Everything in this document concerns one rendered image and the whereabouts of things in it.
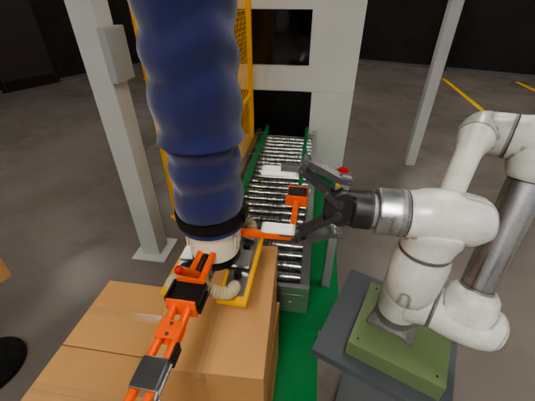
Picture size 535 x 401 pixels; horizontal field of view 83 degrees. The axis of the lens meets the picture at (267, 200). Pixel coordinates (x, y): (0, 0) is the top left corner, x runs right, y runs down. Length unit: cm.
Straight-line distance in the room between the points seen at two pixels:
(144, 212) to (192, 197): 177
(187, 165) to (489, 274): 97
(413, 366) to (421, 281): 69
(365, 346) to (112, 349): 114
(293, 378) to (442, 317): 115
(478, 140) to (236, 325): 94
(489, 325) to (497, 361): 138
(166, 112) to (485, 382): 230
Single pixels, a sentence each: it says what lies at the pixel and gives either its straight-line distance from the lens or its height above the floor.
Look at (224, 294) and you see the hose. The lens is 96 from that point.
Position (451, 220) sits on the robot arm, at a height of 161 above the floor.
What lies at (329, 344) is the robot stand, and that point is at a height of 75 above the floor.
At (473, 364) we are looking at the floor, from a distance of 253.
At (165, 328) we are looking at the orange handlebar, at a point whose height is 124.
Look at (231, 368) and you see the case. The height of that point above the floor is 94.
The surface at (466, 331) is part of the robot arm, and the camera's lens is 125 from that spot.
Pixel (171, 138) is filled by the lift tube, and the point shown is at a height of 163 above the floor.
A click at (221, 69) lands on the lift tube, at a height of 179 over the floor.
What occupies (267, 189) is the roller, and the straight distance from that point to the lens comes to 258.
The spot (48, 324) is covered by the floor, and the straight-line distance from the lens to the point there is 278.
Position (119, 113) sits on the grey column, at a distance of 227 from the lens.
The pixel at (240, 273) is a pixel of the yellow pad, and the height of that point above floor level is 115.
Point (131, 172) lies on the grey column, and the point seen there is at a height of 84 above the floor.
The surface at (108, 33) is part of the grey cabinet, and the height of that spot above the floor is 174.
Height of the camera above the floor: 193
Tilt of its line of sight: 34 degrees down
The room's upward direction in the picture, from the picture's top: straight up
